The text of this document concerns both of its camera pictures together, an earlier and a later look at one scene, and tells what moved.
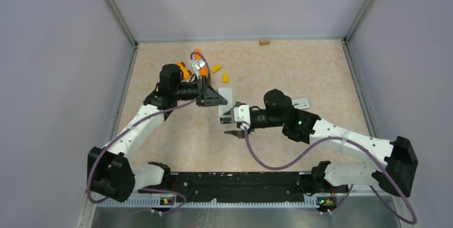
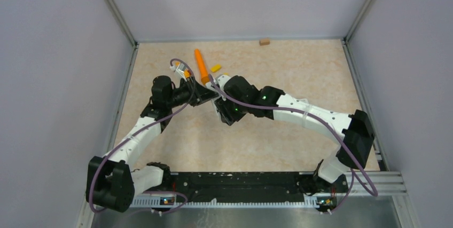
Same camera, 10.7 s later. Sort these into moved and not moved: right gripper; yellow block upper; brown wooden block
Moved: right gripper
Not moved: brown wooden block; yellow block upper
